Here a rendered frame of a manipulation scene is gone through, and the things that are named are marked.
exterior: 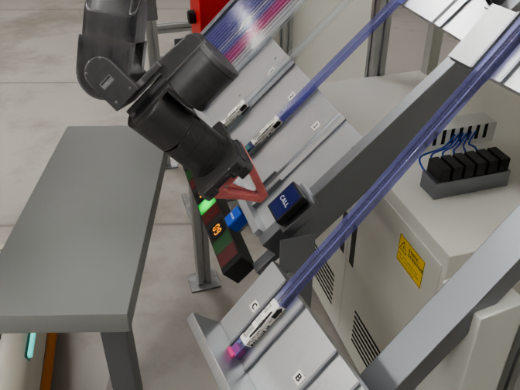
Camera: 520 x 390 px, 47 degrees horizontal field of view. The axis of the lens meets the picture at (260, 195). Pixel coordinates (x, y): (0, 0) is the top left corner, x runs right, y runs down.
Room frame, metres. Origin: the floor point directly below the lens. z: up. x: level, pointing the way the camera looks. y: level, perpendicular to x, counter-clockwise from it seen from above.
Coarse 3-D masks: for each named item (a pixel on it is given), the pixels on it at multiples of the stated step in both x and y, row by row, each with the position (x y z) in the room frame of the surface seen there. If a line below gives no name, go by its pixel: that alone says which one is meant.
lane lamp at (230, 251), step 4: (232, 244) 0.71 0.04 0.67; (224, 248) 0.71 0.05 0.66; (228, 248) 0.70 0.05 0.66; (232, 248) 0.70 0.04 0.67; (224, 252) 0.70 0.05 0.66; (228, 252) 0.69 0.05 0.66; (232, 252) 0.69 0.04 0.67; (236, 252) 0.68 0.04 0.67; (220, 256) 0.70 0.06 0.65; (224, 256) 0.69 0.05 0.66; (228, 256) 0.69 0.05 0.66; (232, 256) 0.68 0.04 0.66; (220, 260) 0.69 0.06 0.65; (224, 260) 0.69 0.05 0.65; (228, 260) 0.68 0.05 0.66; (220, 264) 0.68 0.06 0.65; (224, 264) 0.68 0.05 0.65
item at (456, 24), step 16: (416, 0) 0.90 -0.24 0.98; (432, 0) 0.87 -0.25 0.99; (448, 0) 0.85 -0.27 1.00; (464, 0) 0.83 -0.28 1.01; (480, 0) 0.81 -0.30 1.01; (432, 16) 0.84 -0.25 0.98; (448, 16) 0.82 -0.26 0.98; (464, 16) 0.80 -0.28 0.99; (480, 16) 0.78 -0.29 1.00; (448, 32) 0.79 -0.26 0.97; (464, 32) 0.77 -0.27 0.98
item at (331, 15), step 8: (344, 0) 1.01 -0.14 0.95; (352, 0) 1.02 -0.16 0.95; (336, 8) 1.01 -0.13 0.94; (344, 8) 1.01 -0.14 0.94; (328, 16) 1.01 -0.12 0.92; (336, 16) 1.01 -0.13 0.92; (320, 24) 1.00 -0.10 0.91; (328, 24) 1.00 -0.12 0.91; (312, 32) 1.00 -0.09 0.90; (320, 32) 1.00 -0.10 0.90; (304, 40) 1.00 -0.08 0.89; (312, 40) 1.00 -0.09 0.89; (296, 48) 0.99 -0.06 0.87; (304, 48) 0.99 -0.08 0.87; (288, 56) 0.99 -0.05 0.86; (296, 56) 0.99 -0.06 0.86; (280, 64) 0.98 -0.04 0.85; (288, 64) 0.98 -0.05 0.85; (272, 72) 0.98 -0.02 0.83; (280, 72) 0.98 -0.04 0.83; (264, 80) 0.98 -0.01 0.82; (272, 80) 0.98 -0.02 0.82; (256, 88) 0.97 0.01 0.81; (264, 88) 0.97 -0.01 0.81; (248, 96) 0.97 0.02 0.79; (256, 96) 0.97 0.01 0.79; (248, 104) 0.96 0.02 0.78
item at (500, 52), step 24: (504, 48) 0.56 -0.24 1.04; (480, 72) 0.55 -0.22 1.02; (456, 96) 0.55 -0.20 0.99; (432, 120) 0.54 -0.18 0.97; (408, 168) 0.52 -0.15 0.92; (384, 192) 0.51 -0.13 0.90; (360, 216) 0.50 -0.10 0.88; (336, 240) 0.49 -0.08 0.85; (312, 264) 0.48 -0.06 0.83; (288, 288) 0.47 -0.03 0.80
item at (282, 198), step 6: (288, 186) 0.66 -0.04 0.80; (282, 192) 0.66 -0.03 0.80; (288, 192) 0.65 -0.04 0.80; (294, 192) 0.65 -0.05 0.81; (276, 198) 0.66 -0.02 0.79; (282, 198) 0.65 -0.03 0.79; (288, 198) 0.64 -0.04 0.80; (294, 198) 0.64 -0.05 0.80; (270, 204) 0.65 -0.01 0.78; (276, 204) 0.65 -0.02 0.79; (282, 204) 0.64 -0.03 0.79; (288, 204) 0.63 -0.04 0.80; (276, 210) 0.64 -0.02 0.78; (282, 210) 0.63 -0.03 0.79; (276, 216) 0.63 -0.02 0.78
